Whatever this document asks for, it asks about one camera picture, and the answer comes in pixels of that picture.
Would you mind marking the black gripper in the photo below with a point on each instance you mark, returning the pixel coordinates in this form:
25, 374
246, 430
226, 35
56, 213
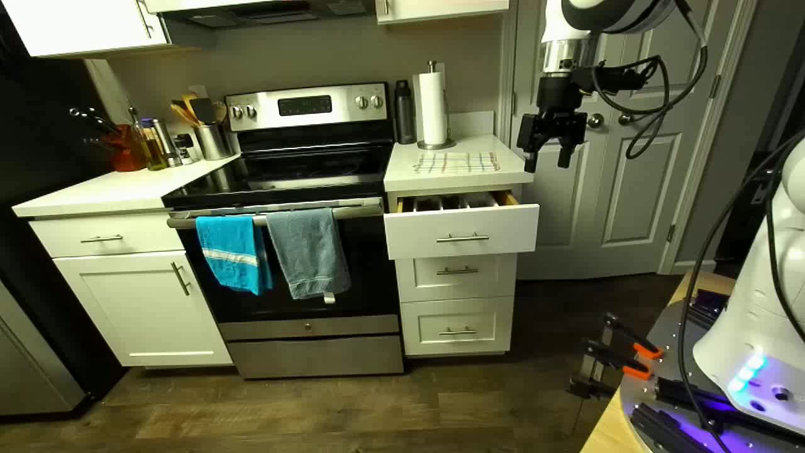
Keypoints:
555, 98

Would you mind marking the stainless steel black stove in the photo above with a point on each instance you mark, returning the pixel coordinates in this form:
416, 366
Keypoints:
303, 167

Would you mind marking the blue towel with white stripe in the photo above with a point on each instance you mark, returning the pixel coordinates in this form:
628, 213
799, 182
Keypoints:
230, 254

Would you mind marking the range hood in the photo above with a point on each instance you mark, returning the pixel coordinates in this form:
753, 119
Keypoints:
267, 13

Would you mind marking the wide white cabinet drawer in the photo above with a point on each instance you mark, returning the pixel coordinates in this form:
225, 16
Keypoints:
109, 235

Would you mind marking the white wall cabinet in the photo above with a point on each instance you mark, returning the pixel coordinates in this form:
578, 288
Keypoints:
75, 27
444, 8

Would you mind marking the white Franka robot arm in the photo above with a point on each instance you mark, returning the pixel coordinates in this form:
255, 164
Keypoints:
755, 335

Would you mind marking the black bottle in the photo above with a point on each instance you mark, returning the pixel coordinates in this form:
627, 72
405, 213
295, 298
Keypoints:
405, 115

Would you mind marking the grey steel appliance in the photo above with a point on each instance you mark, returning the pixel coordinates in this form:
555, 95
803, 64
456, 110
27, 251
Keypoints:
32, 362

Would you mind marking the silver door knob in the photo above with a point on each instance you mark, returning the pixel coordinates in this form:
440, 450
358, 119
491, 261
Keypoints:
597, 122

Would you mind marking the wooden cutlery organizer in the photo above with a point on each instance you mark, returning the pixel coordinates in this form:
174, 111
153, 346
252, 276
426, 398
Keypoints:
456, 202

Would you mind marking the white panel door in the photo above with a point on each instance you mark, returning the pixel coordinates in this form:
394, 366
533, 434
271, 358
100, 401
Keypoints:
618, 202

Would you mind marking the white drawer with cutlery organizer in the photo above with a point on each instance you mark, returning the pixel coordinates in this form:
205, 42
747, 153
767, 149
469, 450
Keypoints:
461, 230

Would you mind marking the white cabinet door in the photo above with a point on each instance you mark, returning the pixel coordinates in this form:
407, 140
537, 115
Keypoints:
142, 312

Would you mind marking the red kitchen container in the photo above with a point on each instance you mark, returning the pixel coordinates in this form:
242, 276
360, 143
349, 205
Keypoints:
127, 149

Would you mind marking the grey-blue towel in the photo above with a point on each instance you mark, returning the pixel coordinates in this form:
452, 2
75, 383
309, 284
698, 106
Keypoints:
308, 254

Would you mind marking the utensil crock with utensils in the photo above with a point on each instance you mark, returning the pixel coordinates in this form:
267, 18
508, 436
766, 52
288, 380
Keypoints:
211, 140

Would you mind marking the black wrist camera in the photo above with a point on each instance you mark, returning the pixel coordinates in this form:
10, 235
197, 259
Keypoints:
618, 80

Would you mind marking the white paper towel roll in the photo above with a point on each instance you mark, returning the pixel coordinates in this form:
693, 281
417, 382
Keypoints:
433, 105

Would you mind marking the black orange clamp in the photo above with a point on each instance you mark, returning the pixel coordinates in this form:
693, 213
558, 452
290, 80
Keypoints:
618, 366
637, 342

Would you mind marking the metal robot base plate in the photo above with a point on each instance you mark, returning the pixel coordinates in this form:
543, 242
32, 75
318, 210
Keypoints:
670, 411

